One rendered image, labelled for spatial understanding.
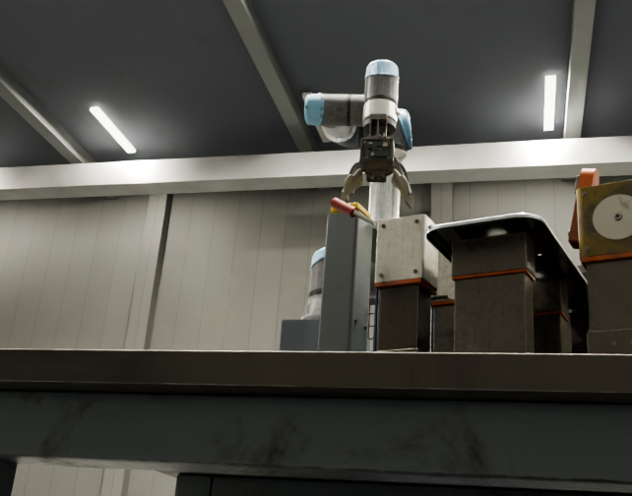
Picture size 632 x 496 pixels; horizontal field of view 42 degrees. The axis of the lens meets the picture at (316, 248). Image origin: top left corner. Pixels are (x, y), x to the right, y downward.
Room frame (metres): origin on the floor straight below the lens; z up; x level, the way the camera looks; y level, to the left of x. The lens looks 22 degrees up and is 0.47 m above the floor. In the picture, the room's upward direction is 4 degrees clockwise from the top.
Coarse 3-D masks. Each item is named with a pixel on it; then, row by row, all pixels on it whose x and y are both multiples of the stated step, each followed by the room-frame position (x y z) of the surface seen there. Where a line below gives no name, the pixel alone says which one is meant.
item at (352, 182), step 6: (354, 174) 1.59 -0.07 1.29; (360, 174) 1.61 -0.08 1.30; (348, 180) 1.59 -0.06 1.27; (354, 180) 1.61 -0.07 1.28; (360, 180) 1.61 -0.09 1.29; (348, 186) 1.61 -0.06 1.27; (354, 186) 1.61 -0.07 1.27; (360, 186) 1.63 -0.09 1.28; (342, 192) 1.62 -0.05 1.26; (348, 192) 1.62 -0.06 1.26; (342, 198) 1.62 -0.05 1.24; (348, 198) 1.63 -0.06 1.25
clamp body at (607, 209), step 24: (576, 192) 1.14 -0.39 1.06; (600, 192) 1.12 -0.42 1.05; (624, 192) 1.10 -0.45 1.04; (600, 216) 1.12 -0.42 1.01; (624, 216) 1.10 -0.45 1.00; (600, 240) 1.12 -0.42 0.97; (624, 240) 1.10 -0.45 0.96; (600, 264) 1.13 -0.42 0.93; (624, 264) 1.11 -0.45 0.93; (600, 288) 1.13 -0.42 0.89; (624, 288) 1.11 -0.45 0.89; (600, 312) 1.13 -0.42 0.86; (624, 312) 1.11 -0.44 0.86; (600, 336) 1.13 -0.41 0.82; (624, 336) 1.11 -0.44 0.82
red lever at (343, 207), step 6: (336, 198) 1.39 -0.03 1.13; (336, 204) 1.39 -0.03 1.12; (342, 204) 1.38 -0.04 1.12; (348, 204) 1.38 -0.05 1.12; (342, 210) 1.38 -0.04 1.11; (348, 210) 1.37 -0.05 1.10; (354, 210) 1.37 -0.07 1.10; (348, 216) 1.38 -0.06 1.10; (354, 216) 1.38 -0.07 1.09; (360, 216) 1.36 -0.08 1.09; (372, 222) 1.35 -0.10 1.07
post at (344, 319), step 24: (336, 216) 1.47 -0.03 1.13; (336, 240) 1.47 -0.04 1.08; (360, 240) 1.46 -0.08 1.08; (336, 264) 1.47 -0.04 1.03; (360, 264) 1.47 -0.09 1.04; (336, 288) 1.47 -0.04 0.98; (360, 288) 1.47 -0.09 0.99; (336, 312) 1.47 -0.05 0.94; (360, 312) 1.48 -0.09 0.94; (336, 336) 1.46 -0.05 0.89; (360, 336) 1.48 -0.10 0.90
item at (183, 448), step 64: (0, 448) 1.01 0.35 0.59; (64, 448) 0.99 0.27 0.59; (128, 448) 0.97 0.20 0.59; (192, 448) 0.95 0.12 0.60; (256, 448) 0.93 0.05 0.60; (320, 448) 0.91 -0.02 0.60; (384, 448) 0.89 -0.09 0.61; (448, 448) 0.87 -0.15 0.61; (512, 448) 0.86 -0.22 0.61; (576, 448) 0.84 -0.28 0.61
